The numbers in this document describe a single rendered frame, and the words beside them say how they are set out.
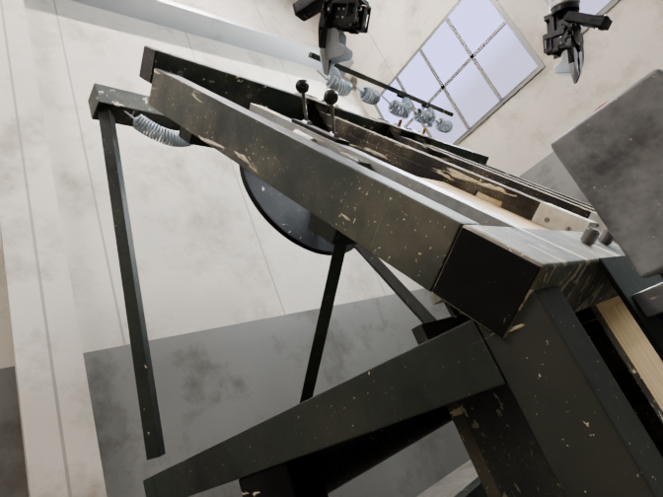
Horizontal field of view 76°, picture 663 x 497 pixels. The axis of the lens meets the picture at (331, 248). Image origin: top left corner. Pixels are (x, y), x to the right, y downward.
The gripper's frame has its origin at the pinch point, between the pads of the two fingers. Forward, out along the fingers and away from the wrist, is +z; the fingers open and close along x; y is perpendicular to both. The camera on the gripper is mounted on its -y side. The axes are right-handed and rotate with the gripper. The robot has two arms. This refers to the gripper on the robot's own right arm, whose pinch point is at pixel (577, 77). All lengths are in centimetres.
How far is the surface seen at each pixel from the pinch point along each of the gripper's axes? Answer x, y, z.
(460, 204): 56, 4, 35
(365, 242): 82, 5, 42
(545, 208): 20.1, 2.7, 36.1
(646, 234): 79, -32, 43
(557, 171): -279, 115, -12
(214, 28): -87, 383, -204
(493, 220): 56, -3, 39
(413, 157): 22.3, 40.7, 15.6
